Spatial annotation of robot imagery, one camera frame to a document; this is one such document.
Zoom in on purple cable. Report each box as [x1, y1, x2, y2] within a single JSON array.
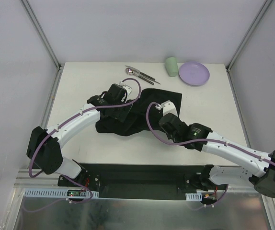
[[146, 102, 275, 180], [28, 78, 142, 178]]

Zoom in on right aluminium frame post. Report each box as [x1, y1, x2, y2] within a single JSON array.
[[226, 0, 274, 73]]

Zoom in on right white cable duct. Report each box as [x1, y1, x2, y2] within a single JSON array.
[[185, 192, 203, 202]]

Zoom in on aluminium rail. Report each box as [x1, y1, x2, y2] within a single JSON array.
[[14, 169, 59, 187]]

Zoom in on white cable duct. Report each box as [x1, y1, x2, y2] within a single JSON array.
[[24, 188, 91, 199], [185, 192, 203, 202]]

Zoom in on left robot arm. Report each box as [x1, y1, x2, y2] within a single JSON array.
[[26, 83, 132, 186]]

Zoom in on black cloth placemat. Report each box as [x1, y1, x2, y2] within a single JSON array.
[[94, 88, 183, 137]]

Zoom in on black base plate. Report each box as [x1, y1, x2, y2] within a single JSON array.
[[57, 162, 229, 201]]

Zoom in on left aluminium frame post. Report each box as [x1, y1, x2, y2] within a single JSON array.
[[20, 0, 62, 70]]

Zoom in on left white cable duct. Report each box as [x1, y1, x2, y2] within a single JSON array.
[[24, 188, 91, 199]]

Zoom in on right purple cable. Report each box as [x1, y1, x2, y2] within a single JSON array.
[[146, 102, 275, 180]]

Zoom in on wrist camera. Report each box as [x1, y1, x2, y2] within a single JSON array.
[[155, 101, 178, 116], [119, 81, 132, 102]]

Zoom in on green cup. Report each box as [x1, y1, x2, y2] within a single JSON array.
[[165, 57, 178, 77]]

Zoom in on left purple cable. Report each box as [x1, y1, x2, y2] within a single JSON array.
[[28, 78, 142, 178]]

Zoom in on black handled knife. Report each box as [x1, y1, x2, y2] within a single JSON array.
[[125, 65, 155, 81]]

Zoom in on purple plate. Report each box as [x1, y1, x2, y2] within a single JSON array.
[[179, 61, 210, 86]]

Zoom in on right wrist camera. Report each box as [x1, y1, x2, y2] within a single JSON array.
[[155, 101, 178, 116]]

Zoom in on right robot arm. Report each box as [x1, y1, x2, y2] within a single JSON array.
[[159, 113, 275, 198]]

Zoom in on metal spoon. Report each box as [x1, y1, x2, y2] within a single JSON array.
[[125, 68, 160, 85]]

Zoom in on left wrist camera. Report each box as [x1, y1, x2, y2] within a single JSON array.
[[119, 81, 132, 102]]

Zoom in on aluminium frame post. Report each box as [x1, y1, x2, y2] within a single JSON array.
[[226, 0, 274, 73], [20, 0, 62, 70]]

